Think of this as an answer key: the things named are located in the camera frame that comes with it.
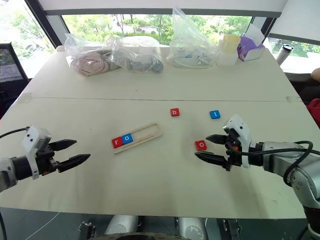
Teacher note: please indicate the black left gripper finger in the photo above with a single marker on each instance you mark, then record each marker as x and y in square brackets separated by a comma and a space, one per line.
[73, 161]
[63, 144]

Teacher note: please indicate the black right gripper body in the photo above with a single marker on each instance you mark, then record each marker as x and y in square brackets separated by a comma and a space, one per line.
[233, 156]

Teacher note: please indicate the blue letter tile t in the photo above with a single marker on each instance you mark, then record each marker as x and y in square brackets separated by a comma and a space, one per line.
[215, 114]

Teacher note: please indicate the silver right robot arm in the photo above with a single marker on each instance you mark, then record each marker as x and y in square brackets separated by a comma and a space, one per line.
[277, 156]

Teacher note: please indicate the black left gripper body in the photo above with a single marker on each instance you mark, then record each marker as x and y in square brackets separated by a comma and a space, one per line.
[46, 160]

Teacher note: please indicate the white plastic container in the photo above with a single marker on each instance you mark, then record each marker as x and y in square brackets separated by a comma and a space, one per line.
[227, 58]

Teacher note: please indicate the red letter tile b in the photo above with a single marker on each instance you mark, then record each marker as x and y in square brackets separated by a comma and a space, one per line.
[175, 112]

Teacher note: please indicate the clear tape patch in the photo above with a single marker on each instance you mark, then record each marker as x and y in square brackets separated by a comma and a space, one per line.
[293, 98]
[27, 97]

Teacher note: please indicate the wooden letter tray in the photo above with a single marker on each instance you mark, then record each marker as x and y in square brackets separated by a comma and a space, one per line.
[147, 136]

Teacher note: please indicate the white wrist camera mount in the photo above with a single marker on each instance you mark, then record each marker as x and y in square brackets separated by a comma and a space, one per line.
[243, 130]
[31, 140]

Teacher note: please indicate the person in red clothing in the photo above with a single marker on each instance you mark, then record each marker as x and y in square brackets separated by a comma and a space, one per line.
[315, 108]

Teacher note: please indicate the red letter tile o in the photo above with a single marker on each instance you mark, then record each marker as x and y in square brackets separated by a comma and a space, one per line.
[201, 145]

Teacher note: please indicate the tall clear plastic bag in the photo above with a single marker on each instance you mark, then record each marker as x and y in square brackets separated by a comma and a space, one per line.
[190, 47]

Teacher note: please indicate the plastic bag with grey items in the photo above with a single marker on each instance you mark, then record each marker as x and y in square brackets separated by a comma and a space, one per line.
[140, 61]

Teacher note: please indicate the blue letter tile o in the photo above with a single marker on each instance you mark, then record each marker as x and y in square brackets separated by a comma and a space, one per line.
[127, 138]

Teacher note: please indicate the purple and white box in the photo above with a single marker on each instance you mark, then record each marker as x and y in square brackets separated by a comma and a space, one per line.
[250, 50]

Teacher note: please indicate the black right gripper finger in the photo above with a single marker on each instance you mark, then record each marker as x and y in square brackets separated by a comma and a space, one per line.
[212, 158]
[218, 139]

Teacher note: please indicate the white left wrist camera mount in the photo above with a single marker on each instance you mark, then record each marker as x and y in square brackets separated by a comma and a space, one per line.
[31, 140]

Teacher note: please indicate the pale yellow cup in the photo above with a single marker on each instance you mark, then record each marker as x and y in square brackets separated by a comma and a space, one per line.
[231, 43]

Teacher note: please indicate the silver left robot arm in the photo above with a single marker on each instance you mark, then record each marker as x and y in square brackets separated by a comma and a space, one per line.
[15, 167]

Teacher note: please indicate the plastic bag with pink items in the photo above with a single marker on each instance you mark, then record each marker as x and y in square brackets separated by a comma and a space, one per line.
[88, 61]

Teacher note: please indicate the red letter tile r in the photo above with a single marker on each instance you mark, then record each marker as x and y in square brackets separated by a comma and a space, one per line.
[117, 142]

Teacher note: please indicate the silver rounded robot leg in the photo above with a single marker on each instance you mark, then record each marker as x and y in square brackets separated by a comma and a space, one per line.
[122, 225]
[191, 228]

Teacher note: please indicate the black mesh chair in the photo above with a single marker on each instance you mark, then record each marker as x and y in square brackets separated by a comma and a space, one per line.
[11, 65]

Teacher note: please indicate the white bottle with black cap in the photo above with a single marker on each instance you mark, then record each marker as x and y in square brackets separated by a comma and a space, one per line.
[283, 53]

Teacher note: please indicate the black metal table bracket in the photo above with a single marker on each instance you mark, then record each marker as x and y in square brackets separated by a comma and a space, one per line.
[232, 228]
[87, 228]

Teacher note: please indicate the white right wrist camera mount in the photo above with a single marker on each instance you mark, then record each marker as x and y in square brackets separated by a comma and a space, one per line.
[243, 130]

